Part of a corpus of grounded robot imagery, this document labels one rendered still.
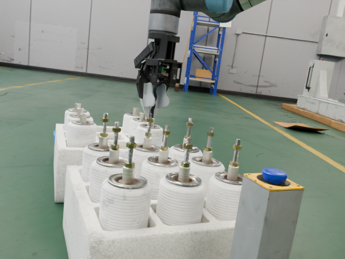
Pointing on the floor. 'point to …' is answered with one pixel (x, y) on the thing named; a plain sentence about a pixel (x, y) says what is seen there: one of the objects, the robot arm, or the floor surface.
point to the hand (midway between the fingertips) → (149, 112)
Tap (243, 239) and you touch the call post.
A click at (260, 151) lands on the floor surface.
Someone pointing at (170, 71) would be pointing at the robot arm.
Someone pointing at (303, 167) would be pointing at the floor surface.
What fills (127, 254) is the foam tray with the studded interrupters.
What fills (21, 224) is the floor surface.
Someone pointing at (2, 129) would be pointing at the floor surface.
